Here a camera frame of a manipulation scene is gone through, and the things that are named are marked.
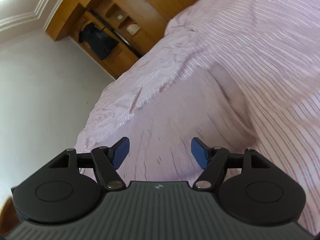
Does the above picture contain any lilac knitted cardigan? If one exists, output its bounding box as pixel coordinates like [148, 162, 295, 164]
[117, 63, 257, 183]

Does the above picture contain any pink checked bed sheet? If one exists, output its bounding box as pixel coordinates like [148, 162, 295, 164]
[75, 0, 319, 233]

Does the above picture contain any wooden wardrobe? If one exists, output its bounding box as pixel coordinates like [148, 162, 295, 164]
[46, 0, 197, 79]

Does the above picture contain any dark hanging garment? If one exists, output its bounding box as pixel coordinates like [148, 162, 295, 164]
[78, 23, 119, 60]

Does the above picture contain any white orange container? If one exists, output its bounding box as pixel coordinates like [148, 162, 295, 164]
[126, 22, 141, 36]

